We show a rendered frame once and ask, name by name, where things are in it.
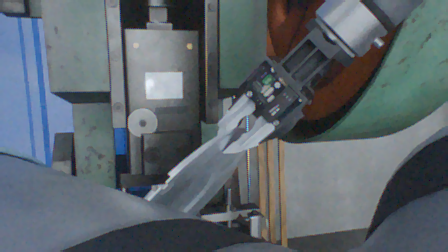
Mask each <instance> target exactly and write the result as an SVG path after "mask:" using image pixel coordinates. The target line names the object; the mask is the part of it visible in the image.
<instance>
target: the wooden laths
mask: <svg viewBox="0 0 448 252"><path fill-rule="evenodd" d="M245 129H247V131H249V116H246V117H245ZM277 141H278V168H279V195H280V233H281V246H285V247H287V248H288V242H287V209H286V181H285V153H284V141H282V140H279V139H278V138H277ZM257 147H258V195H259V208H260V213H262V215H264V216H265V218H266V206H265V181H264V142H263V143H261V144H259V145H258V146H257ZM266 150H267V175H268V200H269V242H270V243H276V215H275V188H274V162H273V140H268V141H266ZM246 153H247V197H248V204H251V164H250V149H247V151H246ZM262 236H263V238H265V240H266V241H267V230H266V229H263V230H262Z"/></svg>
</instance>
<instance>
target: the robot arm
mask: <svg viewBox="0 0 448 252"><path fill-rule="evenodd" d="M424 1H425V0H326V1H325V3H323V4H322V5H321V6H320V8H318V9H317V11H316V13H315V15H316V16H317V18H316V19H315V18H312V19H311V20H310V21H309V22H308V23H307V24H306V25H305V27H306V28H307V29H308V31H309V32H310V33H309V34H307V36H305V38H304V39H303V40H302V41H300V43H298V45H297V46H296V47H295V48H293V50H291V52H289V54H288V55H286V57H284V59H281V58H280V57H279V56H271V55H266V56H265V57H264V58H263V59H262V60H261V61H260V62H259V63H258V64H257V65H256V67H255V68H253V70H252V71H251V72H250V73H249V74H248V75H247V76H246V77H245V78H244V79H242V81H241V82H240V83H239V84H238V85H237V86H236V88H237V90H236V95H235V97H234V101H233V103H232V105H231V106H230V107H229V108H228V110H227V112H226V113H225V116H224V117H223V118H222V119H221V121H219V123H218V127H219V131H218V134H217V136H219V135H220V134H223V133H224V132H225V131H229V130H231V129H235V128H236V127H238V126H240V125H241V123H242V120H243V118H245V117H246V116H249V115H251V114H253V113H254V112H255V111H256V110H258V108H259V109H260V110H261V112H260V115H261V116H260V117H259V118H258V119H257V120H256V121H255V123H254V124H253V127H252V129H251V130H249V131H246V132H245V133H243V134H242V135H241V136H240V138H239V139H238V140H234V142H231V143H230V144H229V145H228V146H227V147H226V148H225V149H224V150H223V151H222V152H223V153H238V152H240V151H245V150H247V149H250V148H252V147H255V146H258V145H259V144H261V143H263V142H266V141H268V140H273V139H275V138H279V137H281V136H284V134H286V133H287V132H288V131H290V129H292V128H293V127H294V126H295V124H296V123H297V121H299V119H300V118H302V117H304V113H303V112H301V110H302V109H303V108H304V105H306V104H310V103H312V99H313V97H314V96H316V95H315V94H314V92H315V90H313V88H314V87H315V85H317V83H318V82H319V81H320V79H322V77H323V76H324V75H325V74H327V72H329V70H330V69H331V68H332V67H333V65H334V61H333V60H332V59H333V58H336V60H338V61H339V63H341V64H342V65H343V66H344V67H346V68H347V67H348V66H350V64H352V63H353V62H354V61H355V59H354V58H353V56H355V55H356V56H357V57H362V56H363V55H364V54H365V53H366V52H367V51H368V50H370V45H371V44H373V45H374V46H375V47H376V48H380V47H382V46H383V44H384V42H383V40H381V38H379V37H382V36H384V35H386V34H387V33H388V32H390V31H391V30H392V29H393V28H394V27H396V26H397V25H398V24H399V23H400V22H402V21H403V20H404V19H405V18H406V17H407V16H408V15H409V14H411V13H412V11H414V10H415V9H416V8H418V6H420V5H421V3H424ZM262 68H264V70H262ZM0 252H300V251H297V250H293V249H291V248H287V247H285V246H281V245H277V244H276V243H270V242H268V241H266V240H262V239H260V238H256V237H254V236H252V235H247V234H245V233H241V232H239V231H235V230H233V229H231V228H228V227H227V226H224V225H222V224H218V223H216V222H214V221H209V220H207V219H203V218H201V217H197V216H194V215H190V214H188V213H184V212H182V211H180V210H177V209H175V208H170V207H168V206H164V205H162V204H158V203H156V202H152V201H150V200H146V199H144V198H139V197H137V196H133V195H131V194H129V193H125V192H123V191H119V190H116V189H112V188H110V187H106V186H104V185H100V184H98V183H93V182H91V181H88V180H86V179H81V178H79V177H75V176H73V175H69V174H66V173H62V172H60V171H58V170H54V169H53V168H51V167H49V166H47V165H46V164H44V163H43V162H41V161H39V159H36V158H34V157H31V156H30V155H27V154H25V153H21V152H20V151H15V150H14V149H11V148H6V147H3V146H0ZM346 252H448V125H447V126H445V127H442V129H440V130H438V131H437V132H436V133H434V134H433V135H431V137H428V139H426V140H425V141H423V142H422V143H420V144H419V145H418V146H417V147H415V148H414V149H413V150H412V151H411V152H409V155H407V157H405V158H404V159H403V160H402V162H401V163H400V164H399V165H398V166H397V168H396V169H395V171H394V173H393V174H392V176H391V177H390V178H389V180H388V182H387V184H386V186H385V189H384V191H383V192H382V195H381V197H380V200H379V202H378V205H377V207H376V211H375V213H374V215H373V218H372V221H371V224H370V226H369V230H368V232H367V235H366V237H365V241H364V243H363V245H362V246H360V247H359V248H357V249H355V248H354V249H352V250H350V251H349V250H348V251H346Z"/></svg>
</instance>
